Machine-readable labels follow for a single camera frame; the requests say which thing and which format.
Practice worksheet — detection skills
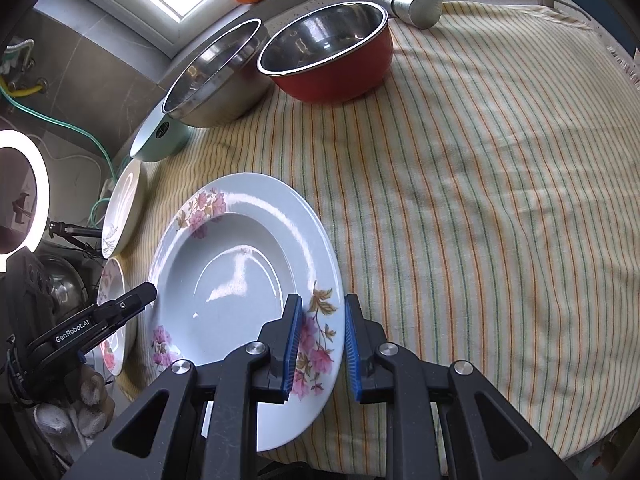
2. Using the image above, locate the red enamel steel bowl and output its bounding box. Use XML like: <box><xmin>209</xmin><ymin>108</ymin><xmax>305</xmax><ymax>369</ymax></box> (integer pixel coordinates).
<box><xmin>256</xmin><ymin>1</ymin><xmax>396</xmax><ymax>105</ymax></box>

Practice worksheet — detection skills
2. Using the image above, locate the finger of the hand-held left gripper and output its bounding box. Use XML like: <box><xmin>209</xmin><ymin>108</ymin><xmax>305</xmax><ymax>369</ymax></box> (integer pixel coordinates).
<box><xmin>94</xmin><ymin>281</ymin><xmax>158</xmax><ymax>335</ymax></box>

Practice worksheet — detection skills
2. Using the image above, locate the mint green bowl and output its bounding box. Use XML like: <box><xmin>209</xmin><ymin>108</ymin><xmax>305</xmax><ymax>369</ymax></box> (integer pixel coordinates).
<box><xmin>129</xmin><ymin>97</ymin><xmax>193</xmax><ymax>162</ymax></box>

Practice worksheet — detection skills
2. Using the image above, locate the white plate red flower print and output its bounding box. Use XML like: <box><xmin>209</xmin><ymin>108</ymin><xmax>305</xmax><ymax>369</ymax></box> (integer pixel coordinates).
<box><xmin>96</xmin><ymin>257</ymin><xmax>140</xmax><ymax>377</ymax></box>

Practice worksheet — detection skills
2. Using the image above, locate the window frame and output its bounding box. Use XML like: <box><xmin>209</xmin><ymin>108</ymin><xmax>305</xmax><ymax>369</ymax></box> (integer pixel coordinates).
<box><xmin>35</xmin><ymin>0</ymin><xmax>301</xmax><ymax>56</ymax></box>

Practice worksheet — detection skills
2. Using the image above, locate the pink floral deep plate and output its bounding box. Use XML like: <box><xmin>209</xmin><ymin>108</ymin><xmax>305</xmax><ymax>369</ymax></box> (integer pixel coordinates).
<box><xmin>136</xmin><ymin>172</ymin><xmax>345</xmax><ymax>453</ymax></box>

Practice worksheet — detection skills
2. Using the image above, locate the stainless steel pot lid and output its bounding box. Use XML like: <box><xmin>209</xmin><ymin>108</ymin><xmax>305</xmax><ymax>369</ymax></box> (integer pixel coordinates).
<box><xmin>35</xmin><ymin>255</ymin><xmax>88</xmax><ymax>311</ymax></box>

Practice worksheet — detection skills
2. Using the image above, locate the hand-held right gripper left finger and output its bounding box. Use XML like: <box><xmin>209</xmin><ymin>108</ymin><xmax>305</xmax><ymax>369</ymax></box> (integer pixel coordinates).
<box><xmin>65</xmin><ymin>294</ymin><xmax>303</xmax><ymax>480</ymax></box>

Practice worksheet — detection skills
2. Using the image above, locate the person's left hand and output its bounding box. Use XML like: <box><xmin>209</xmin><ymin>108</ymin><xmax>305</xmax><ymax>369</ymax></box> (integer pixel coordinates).
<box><xmin>32</xmin><ymin>364</ymin><xmax>118</xmax><ymax>441</ymax></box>

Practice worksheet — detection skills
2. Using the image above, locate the teal coiled cable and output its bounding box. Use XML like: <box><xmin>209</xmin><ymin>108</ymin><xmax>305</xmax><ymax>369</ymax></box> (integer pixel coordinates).
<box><xmin>0</xmin><ymin>77</ymin><xmax>131</xmax><ymax>226</ymax></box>

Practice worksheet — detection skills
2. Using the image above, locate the large stainless steel bowl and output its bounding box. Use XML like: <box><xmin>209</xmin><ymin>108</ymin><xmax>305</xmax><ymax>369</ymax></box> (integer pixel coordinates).
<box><xmin>162</xmin><ymin>18</ymin><xmax>273</xmax><ymax>128</ymax></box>

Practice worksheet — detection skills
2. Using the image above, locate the white ring light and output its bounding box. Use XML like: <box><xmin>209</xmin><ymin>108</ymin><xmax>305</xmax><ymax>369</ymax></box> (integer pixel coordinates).
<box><xmin>0</xmin><ymin>130</ymin><xmax>51</xmax><ymax>273</ymax></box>

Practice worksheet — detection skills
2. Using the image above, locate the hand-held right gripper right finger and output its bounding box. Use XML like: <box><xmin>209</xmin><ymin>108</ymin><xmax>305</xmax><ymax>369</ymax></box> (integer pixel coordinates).
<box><xmin>344</xmin><ymin>294</ymin><xmax>581</xmax><ymax>480</ymax></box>

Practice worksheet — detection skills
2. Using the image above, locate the white plate grey leaf print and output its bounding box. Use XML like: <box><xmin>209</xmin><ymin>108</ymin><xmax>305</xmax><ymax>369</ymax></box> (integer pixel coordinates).
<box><xmin>101</xmin><ymin>159</ymin><xmax>149</xmax><ymax>260</ymax></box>

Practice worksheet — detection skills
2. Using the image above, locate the striped yellow cloth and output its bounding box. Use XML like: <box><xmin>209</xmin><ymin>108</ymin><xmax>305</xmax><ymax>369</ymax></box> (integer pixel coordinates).
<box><xmin>112</xmin><ymin>0</ymin><xmax>640</xmax><ymax>466</ymax></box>

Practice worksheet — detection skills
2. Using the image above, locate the yellow wall pipe fitting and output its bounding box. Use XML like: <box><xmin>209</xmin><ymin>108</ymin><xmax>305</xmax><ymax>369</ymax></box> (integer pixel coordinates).
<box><xmin>0</xmin><ymin>37</ymin><xmax>48</xmax><ymax>103</ymax></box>

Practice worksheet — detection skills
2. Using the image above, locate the black tripod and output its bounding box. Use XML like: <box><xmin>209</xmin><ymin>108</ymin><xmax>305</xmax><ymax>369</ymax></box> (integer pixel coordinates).
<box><xmin>47</xmin><ymin>220</ymin><xmax>103</xmax><ymax>241</ymax></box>

